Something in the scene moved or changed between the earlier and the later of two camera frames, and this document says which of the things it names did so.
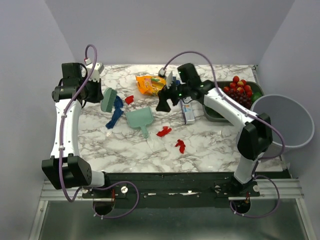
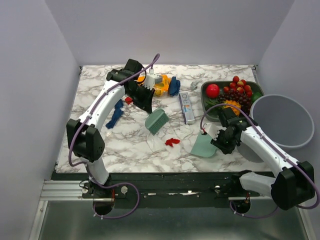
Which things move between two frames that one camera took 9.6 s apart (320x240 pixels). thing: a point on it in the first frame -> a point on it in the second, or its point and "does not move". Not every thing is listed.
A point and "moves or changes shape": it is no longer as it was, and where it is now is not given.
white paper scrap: [155, 142] does not move
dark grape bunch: [240, 97] does not move
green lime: [255, 96] does not move
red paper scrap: [129, 99] does not move
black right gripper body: [174, 92] -> [224, 141]
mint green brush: [108, 100] moves or changes shape
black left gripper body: [92, 91] -> [132, 94]
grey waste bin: [292, 120] does not move
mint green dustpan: [141, 118] -> [202, 146]
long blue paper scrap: [118, 104] does not move
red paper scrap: [165, 131] -> [170, 141]
